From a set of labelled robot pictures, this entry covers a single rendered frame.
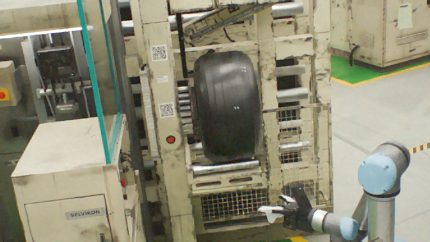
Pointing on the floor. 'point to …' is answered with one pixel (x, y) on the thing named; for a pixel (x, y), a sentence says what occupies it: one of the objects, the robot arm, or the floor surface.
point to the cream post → (171, 195)
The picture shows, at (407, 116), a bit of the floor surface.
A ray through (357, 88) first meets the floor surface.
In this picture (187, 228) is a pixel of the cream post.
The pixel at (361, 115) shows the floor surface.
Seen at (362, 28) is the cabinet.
